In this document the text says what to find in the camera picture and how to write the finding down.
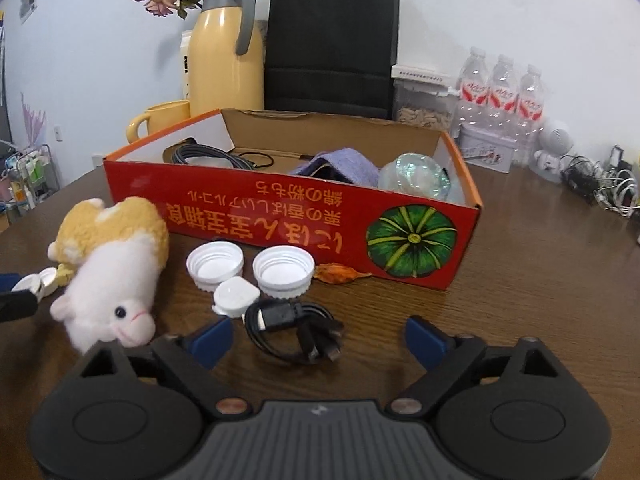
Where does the grey braided cable coil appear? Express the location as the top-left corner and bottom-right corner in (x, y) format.
(171, 143), (257, 171)

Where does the white flat box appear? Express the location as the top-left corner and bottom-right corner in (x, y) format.
(390, 63), (453, 95)

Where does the large white ribbed cap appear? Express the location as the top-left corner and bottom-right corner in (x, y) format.
(252, 245), (316, 299)
(186, 242), (245, 291)

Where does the wire storage rack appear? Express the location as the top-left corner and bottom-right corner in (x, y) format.
(0, 142), (64, 222)

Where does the dried orange leaf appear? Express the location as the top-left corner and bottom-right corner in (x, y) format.
(314, 262), (374, 285)

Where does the black usb cable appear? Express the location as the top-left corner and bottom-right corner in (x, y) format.
(243, 298), (346, 365)

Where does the red cardboard box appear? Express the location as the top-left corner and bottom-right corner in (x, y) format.
(103, 108), (484, 291)

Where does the white flip cap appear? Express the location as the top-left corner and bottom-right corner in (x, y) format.
(210, 279), (261, 317)

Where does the white robot toy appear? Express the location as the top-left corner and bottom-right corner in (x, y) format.
(532, 120), (574, 182)

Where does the yellow mug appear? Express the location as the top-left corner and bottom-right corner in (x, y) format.
(125, 100), (192, 144)

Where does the white carton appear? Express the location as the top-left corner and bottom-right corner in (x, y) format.
(179, 30), (194, 102)

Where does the lavender cloth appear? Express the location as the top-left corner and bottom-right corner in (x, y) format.
(292, 147), (382, 187)

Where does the clear plastic bottle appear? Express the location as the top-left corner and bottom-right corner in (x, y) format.
(377, 153), (452, 204)

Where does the purple wall sticker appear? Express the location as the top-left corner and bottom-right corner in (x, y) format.
(19, 92), (49, 152)

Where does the yellow thermos jug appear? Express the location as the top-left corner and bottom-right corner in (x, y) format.
(187, 0), (265, 111)

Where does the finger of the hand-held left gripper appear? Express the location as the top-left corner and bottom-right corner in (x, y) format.
(0, 273), (39, 324)

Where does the clear seed container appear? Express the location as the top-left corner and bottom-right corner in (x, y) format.
(392, 87), (459, 137)

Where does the tangle of cables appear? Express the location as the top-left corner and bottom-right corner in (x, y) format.
(559, 154), (640, 217)

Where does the thin black cable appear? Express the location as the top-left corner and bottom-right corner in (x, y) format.
(234, 150), (276, 170)

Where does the small white bottle cap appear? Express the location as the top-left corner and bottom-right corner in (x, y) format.
(11, 267), (59, 304)

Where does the black paper bag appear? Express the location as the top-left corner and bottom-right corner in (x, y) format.
(263, 0), (401, 121)

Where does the white and yellow plush toy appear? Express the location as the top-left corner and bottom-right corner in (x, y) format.
(48, 197), (171, 349)

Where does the white printed tin box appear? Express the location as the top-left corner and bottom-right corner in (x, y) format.
(457, 122), (516, 174)

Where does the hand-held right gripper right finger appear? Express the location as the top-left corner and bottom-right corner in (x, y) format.
(385, 315), (561, 417)

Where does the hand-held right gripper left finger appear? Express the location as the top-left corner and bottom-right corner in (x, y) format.
(80, 316), (251, 418)

